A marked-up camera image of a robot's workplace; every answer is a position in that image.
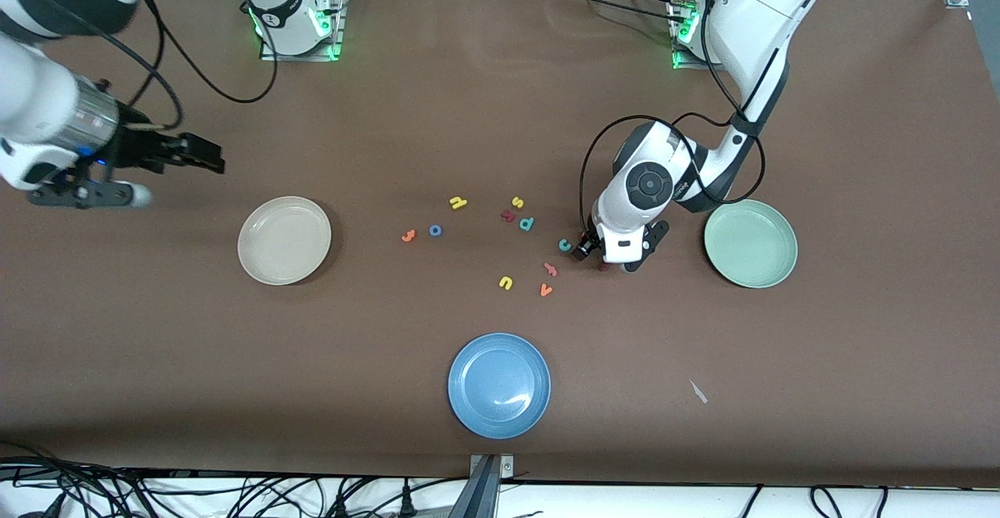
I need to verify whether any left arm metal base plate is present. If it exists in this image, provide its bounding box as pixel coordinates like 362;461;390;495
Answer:
666;0;731;72

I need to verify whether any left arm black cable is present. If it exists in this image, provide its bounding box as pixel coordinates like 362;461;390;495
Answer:
578;0;766;247

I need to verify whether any beige round plate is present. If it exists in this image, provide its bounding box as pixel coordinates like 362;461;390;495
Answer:
237;196;332;286

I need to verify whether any blue round plate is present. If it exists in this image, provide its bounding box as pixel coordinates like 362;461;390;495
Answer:
448;333;552;440

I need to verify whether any black cable across table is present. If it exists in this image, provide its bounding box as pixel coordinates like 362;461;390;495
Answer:
547;0;684;23

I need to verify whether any green round plate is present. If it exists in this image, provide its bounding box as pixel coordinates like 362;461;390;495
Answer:
704;199;798;289

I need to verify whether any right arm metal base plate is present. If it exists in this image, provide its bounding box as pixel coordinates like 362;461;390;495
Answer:
259;0;346;63

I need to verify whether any black cable tangle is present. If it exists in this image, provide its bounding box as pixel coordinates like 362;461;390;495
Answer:
0;440;376;518

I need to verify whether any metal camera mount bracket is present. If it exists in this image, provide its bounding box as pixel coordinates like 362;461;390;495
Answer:
466;453;516;518

